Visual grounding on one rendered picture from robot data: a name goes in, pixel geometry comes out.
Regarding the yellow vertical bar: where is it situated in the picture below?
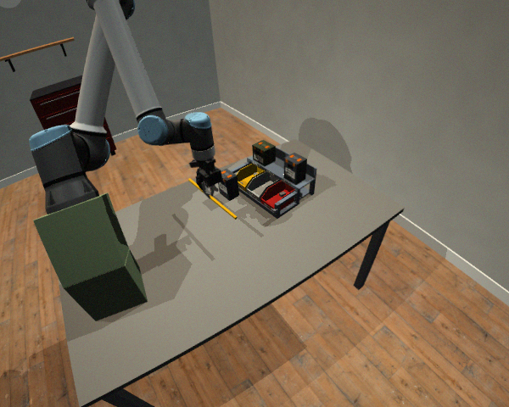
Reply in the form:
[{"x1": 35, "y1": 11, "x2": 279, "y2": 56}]
[{"x1": 188, "y1": 179, "x2": 237, "y2": 219}]

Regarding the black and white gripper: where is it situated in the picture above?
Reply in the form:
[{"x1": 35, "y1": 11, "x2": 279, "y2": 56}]
[{"x1": 196, "y1": 157, "x2": 222, "y2": 198}]

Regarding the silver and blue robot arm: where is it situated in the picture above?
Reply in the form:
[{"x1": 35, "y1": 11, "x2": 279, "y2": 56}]
[{"x1": 29, "y1": 0, "x2": 215, "y2": 215}]

